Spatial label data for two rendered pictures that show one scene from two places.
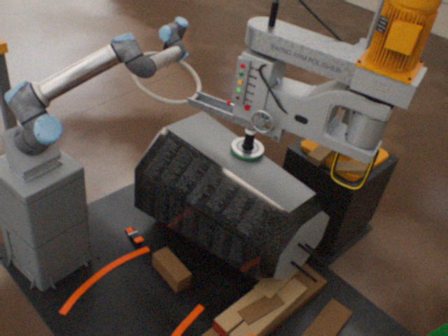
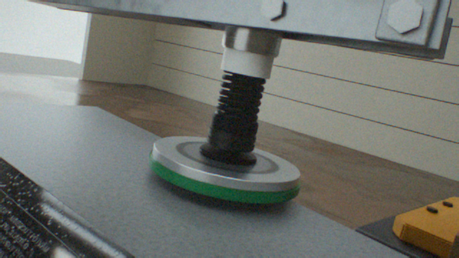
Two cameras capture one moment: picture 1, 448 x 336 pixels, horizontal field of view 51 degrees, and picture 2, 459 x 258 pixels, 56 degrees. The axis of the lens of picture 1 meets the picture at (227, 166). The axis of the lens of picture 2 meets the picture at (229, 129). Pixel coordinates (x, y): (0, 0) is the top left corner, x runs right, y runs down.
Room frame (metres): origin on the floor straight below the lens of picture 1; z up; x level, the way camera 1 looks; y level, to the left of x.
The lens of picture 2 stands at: (1.89, -0.13, 1.06)
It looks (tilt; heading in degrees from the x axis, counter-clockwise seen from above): 10 degrees down; 2
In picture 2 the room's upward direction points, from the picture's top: 12 degrees clockwise
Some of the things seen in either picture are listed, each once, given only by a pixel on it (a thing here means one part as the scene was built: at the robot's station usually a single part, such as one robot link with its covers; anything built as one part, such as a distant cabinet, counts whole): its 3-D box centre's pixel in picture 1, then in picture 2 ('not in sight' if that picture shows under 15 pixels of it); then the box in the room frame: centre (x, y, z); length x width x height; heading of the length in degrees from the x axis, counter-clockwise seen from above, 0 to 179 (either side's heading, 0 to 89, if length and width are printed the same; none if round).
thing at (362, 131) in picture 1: (366, 124); not in sight; (2.23, -0.71, 1.39); 0.19 x 0.19 x 0.20
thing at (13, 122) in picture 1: (7, 104); not in sight; (3.05, 1.80, 0.54); 0.20 x 0.20 x 1.09; 50
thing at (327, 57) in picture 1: (327, 59); not in sight; (2.36, -0.43, 1.66); 0.96 x 0.25 x 0.17; 66
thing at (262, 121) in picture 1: (264, 119); not in sight; (2.34, -0.17, 1.25); 0.15 x 0.10 x 0.15; 66
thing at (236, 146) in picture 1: (247, 147); (226, 160); (2.50, -0.11, 0.91); 0.21 x 0.21 x 0.01
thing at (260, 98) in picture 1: (271, 90); not in sight; (2.47, -0.18, 1.37); 0.36 x 0.22 x 0.45; 66
